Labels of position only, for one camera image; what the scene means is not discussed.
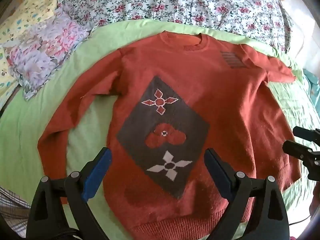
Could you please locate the green blanket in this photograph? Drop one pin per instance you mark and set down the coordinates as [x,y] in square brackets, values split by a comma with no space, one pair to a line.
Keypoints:
[82,135]

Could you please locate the plaid cloth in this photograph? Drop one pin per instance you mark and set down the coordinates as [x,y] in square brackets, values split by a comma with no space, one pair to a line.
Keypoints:
[12,205]

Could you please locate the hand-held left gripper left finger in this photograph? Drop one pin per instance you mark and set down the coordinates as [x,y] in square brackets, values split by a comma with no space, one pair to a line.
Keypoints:
[98,171]

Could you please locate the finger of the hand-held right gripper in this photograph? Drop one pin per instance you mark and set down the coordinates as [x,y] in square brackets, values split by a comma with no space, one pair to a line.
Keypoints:
[293,148]
[305,132]

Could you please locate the white pink floral quilt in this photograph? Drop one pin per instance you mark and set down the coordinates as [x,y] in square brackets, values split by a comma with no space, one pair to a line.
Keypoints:
[175,0]

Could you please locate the yellow printed cloth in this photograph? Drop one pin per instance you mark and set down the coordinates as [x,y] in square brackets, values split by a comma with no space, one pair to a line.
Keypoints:
[30,10]

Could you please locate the orange patterned sweater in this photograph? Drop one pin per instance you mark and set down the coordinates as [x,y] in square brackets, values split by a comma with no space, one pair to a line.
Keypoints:
[225,92]

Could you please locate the pastel floral pillow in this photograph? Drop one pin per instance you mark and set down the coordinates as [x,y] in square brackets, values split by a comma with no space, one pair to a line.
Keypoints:
[42,52]

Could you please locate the teal cloth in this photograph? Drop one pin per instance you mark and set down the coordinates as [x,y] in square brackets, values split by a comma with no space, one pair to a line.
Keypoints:
[313,87]

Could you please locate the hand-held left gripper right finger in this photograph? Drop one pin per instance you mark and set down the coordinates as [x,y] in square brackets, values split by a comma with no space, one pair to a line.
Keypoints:
[217,170]

